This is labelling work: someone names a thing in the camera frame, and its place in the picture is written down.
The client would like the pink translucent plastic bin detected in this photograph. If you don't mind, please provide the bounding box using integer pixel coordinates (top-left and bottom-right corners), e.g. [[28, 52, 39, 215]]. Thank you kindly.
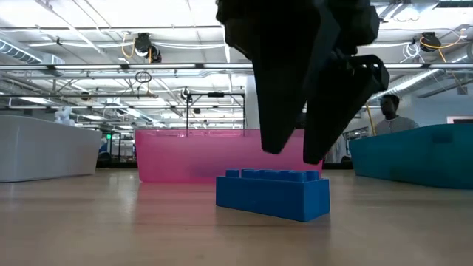
[[134, 128, 324, 185]]

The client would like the black gantry frame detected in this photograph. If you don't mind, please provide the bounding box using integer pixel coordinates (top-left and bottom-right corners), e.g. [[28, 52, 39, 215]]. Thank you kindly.
[[185, 92, 247, 131]]

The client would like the blue toy brick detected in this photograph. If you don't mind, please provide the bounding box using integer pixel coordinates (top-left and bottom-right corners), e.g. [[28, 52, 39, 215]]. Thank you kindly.
[[215, 168, 331, 223]]

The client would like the grey plastic bin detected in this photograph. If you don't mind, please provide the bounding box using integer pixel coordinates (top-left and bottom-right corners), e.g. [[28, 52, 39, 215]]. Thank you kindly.
[[0, 114, 103, 183]]

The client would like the silver ventilation duct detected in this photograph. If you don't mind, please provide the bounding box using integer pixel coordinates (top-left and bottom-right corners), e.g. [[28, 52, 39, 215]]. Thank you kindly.
[[0, 38, 67, 66], [369, 46, 473, 103]]

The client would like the long ceiling light bar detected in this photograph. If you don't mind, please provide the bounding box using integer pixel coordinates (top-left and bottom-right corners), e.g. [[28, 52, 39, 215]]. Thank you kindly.
[[0, 63, 473, 72]]

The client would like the yellow hanging cable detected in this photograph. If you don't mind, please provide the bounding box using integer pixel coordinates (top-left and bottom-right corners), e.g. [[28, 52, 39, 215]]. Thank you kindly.
[[364, 102, 377, 137]]

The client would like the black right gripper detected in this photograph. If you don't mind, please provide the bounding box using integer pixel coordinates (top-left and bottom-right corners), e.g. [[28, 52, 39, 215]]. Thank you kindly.
[[216, 0, 391, 166]]

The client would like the black ceiling cable reel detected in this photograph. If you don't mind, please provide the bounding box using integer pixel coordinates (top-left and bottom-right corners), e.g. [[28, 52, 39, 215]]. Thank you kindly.
[[418, 31, 443, 52], [133, 32, 163, 64]]

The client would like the white framed wall panel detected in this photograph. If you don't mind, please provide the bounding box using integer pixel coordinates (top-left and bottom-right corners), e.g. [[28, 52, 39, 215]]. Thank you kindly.
[[446, 115, 473, 125]]

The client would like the teal plastic bin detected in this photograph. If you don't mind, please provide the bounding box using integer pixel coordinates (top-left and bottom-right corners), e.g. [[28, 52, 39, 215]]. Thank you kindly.
[[349, 123, 473, 191]]

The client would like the person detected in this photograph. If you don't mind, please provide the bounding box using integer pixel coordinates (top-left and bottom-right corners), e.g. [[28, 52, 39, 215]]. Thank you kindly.
[[324, 133, 351, 164], [374, 93, 421, 137]]

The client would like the white pillar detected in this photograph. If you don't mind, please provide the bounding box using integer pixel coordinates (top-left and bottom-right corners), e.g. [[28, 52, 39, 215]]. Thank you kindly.
[[245, 75, 262, 130]]

